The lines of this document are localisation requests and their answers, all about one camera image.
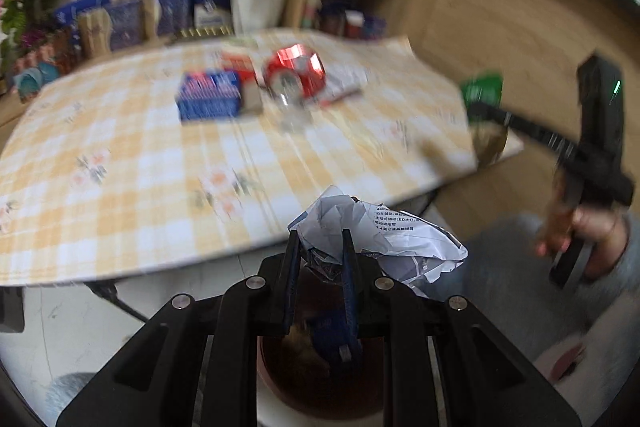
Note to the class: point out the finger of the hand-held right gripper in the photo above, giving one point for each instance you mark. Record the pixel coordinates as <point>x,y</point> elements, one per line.
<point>530,132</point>

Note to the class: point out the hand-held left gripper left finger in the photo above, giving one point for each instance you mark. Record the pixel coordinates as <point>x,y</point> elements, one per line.
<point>292,279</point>

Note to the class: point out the red cup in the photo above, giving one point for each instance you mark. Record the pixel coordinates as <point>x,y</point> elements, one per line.
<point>355,26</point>

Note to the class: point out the white printed paper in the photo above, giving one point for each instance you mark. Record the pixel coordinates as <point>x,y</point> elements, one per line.
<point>400,232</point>

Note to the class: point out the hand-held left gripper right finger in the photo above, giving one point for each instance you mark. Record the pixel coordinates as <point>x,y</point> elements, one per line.
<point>350,279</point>

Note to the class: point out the white plastic wrapper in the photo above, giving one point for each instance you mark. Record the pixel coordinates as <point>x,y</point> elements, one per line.
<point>346,79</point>

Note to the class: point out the clear plastic cup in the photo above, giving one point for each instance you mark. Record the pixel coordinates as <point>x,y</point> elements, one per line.
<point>292,113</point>

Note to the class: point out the crushed red can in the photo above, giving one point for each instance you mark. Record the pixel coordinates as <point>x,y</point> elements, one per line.
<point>295,68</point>

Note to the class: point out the orange and white box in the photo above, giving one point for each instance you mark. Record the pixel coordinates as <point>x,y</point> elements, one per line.
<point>239,64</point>

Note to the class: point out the blue printed box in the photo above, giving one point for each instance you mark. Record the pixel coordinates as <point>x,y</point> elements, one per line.
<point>209,96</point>

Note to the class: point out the row of blue gift boxes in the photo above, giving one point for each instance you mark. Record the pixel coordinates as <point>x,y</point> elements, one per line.
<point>170,2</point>

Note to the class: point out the yellow checked tablecloth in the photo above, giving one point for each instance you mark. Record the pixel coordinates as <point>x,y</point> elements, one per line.
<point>125,157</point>

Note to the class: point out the person's grey fleece clothing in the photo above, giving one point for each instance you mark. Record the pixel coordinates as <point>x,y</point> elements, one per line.
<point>505,287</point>

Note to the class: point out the brown round plastic bin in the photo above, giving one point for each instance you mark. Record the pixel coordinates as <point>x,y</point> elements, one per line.
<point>320,389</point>

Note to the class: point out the grey fluffy rug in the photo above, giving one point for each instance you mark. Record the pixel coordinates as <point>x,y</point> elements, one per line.
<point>72,399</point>

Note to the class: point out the white blue carton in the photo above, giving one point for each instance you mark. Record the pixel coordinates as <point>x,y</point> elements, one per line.
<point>212,16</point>

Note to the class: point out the person's right forearm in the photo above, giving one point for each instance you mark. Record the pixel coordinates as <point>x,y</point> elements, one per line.
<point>631,267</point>

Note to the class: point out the green snack packet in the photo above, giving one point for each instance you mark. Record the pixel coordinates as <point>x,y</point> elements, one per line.
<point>481,91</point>

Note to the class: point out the dark object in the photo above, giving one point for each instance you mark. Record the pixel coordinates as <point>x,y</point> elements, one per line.
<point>11,311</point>

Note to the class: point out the person's right hand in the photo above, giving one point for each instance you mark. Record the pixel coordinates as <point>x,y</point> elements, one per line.
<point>595,223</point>

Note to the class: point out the teal round tin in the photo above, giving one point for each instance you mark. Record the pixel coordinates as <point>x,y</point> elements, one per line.
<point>35,79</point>

